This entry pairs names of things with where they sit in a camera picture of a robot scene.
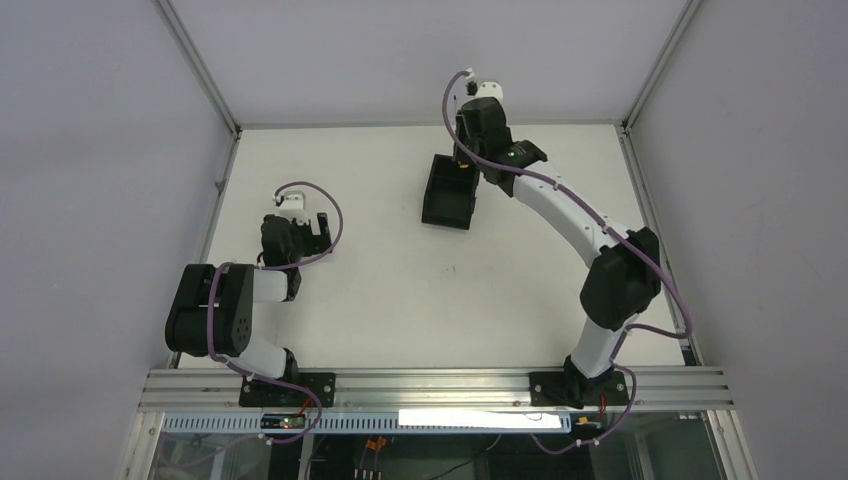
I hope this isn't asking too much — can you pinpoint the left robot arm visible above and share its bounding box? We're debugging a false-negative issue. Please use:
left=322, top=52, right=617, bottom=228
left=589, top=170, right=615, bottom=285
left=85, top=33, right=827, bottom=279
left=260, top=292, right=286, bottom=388
left=164, top=212, right=332, bottom=384

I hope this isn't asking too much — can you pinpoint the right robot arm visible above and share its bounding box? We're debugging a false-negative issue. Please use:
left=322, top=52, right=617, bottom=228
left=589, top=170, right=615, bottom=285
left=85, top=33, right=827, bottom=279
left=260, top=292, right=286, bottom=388
left=453, top=97, right=661, bottom=408

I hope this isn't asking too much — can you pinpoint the black plastic bin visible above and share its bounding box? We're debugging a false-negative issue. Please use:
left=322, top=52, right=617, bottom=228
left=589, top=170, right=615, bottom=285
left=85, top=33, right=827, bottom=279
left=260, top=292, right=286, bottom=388
left=421, top=154, right=478, bottom=230

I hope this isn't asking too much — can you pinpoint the small green circuit board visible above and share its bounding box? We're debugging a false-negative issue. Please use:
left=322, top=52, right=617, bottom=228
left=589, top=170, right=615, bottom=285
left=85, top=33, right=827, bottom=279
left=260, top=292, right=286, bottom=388
left=260, top=414, right=307, bottom=430

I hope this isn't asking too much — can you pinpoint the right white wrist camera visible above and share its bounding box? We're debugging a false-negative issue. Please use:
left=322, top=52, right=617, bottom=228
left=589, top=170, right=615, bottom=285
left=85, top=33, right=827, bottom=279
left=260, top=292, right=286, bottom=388
left=465, top=69, right=504, bottom=102

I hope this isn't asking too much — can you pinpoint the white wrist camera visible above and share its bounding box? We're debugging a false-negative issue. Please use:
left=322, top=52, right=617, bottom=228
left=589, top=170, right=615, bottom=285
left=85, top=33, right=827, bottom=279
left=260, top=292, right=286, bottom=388
left=274, top=190, right=309, bottom=226
left=465, top=69, right=504, bottom=102

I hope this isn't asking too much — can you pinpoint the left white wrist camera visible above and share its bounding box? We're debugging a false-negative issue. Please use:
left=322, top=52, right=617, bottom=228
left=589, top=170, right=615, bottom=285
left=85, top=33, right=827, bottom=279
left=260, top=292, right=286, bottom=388
left=274, top=190, right=309, bottom=226

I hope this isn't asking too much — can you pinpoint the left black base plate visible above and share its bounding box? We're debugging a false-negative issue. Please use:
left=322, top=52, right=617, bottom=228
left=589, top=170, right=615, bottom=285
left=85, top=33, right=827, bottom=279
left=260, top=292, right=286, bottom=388
left=238, top=371, right=337, bottom=408

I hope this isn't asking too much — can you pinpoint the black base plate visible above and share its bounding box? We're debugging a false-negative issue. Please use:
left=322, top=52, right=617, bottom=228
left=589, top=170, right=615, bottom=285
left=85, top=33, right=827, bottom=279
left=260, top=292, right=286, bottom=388
left=528, top=370, right=630, bottom=409
left=238, top=371, right=337, bottom=408

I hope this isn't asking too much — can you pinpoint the aluminium frame rail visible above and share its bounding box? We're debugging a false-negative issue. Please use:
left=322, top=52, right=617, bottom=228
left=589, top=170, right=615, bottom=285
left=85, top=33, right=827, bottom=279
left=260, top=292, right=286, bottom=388
left=138, top=366, right=734, bottom=413

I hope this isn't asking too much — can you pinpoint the grey slotted cable duct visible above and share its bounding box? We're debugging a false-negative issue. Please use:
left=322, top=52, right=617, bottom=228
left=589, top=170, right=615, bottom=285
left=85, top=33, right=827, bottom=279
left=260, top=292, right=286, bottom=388
left=162, top=409, right=572, bottom=435

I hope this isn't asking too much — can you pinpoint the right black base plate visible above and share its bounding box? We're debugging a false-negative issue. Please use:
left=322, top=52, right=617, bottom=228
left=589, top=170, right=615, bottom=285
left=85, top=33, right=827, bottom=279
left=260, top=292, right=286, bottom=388
left=528, top=370, right=630, bottom=409

